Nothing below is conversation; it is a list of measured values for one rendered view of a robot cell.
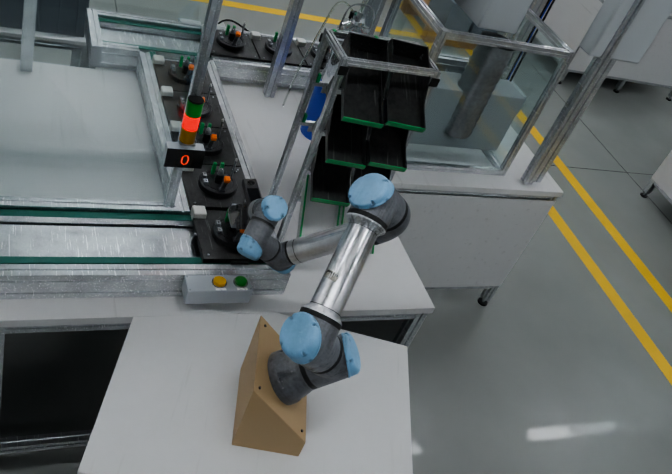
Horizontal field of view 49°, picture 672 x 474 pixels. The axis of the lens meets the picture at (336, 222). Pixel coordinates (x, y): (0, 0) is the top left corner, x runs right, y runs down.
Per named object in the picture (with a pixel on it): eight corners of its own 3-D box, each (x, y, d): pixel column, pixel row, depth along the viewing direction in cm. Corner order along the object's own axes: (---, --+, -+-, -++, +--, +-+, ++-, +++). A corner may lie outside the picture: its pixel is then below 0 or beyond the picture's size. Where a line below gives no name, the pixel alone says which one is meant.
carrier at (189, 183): (254, 212, 263) (263, 186, 255) (189, 210, 253) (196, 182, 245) (240, 170, 279) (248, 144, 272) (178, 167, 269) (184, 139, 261)
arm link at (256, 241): (269, 269, 214) (286, 236, 217) (248, 252, 205) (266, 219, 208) (250, 262, 218) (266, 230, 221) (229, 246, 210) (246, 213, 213)
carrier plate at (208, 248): (272, 263, 246) (273, 258, 245) (202, 263, 235) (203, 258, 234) (255, 215, 262) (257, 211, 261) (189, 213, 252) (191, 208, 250)
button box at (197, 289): (248, 303, 236) (253, 289, 232) (184, 304, 227) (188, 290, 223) (244, 287, 240) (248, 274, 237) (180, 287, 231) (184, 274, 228)
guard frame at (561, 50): (504, 176, 360) (575, 53, 318) (382, 167, 330) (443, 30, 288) (465, 121, 390) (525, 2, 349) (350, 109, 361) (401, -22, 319)
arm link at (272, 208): (258, 214, 207) (272, 188, 209) (246, 217, 217) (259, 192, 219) (281, 227, 210) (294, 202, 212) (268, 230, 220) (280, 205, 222)
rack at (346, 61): (361, 254, 279) (445, 74, 231) (271, 253, 263) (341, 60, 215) (344, 217, 293) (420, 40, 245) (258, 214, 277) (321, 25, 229)
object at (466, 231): (489, 306, 418) (564, 192, 366) (312, 311, 370) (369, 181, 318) (441, 225, 464) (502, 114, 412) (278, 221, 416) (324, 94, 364)
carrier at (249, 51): (258, 63, 348) (265, 39, 340) (209, 56, 337) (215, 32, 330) (247, 37, 364) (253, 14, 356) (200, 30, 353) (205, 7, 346)
